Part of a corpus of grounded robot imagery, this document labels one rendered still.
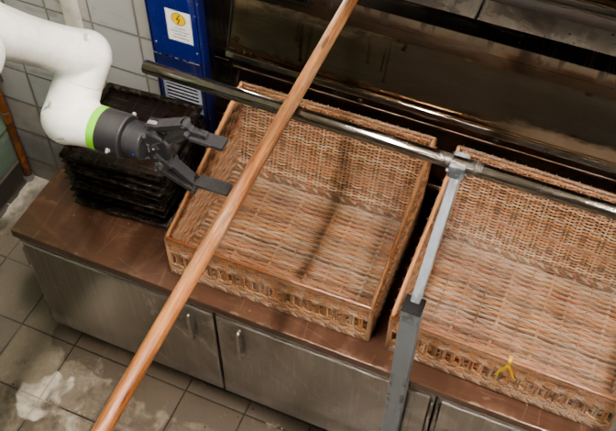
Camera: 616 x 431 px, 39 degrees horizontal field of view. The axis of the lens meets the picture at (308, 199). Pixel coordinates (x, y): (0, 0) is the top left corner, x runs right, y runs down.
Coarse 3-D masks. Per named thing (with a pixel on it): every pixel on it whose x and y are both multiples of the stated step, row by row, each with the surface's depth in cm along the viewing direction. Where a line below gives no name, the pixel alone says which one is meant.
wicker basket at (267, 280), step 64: (256, 128) 241; (320, 128) 233; (384, 128) 226; (256, 192) 245; (320, 192) 244; (384, 192) 237; (256, 256) 231; (320, 256) 232; (384, 256) 231; (320, 320) 218
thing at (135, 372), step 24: (336, 24) 195; (312, 72) 186; (288, 96) 181; (288, 120) 178; (264, 144) 173; (240, 192) 166; (216, 216) 162; (216, 240) 159; (192, 264) 155; (192, 288) 154; (168, 312) 149; (144, 360) 144; (120, 384) 141; (120, 408) 139
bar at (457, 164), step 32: (160, 64) 192; (224, 96) 188; (256, 96) 186; (352, 128) 180; (448, 160) 175; (448, 192) 177; (544, 192) 171; (576, 192) 170; (416, 288) 180; (416, 320) 180; (384, 416) 218
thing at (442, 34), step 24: (312, 0) 209; (336, 0) 206; (360, 0) 205; (384, 0) 205; (384, 24) 205; (408, 24) 202; (432, 24) 200; (456, 24) 200; (480, 24) 200; (480, 48) 199; (504, 48) 196; (528, 48) 195; (552, 48) 195; (576, 48) 195; (576, 72) 193; (600, 72) 191
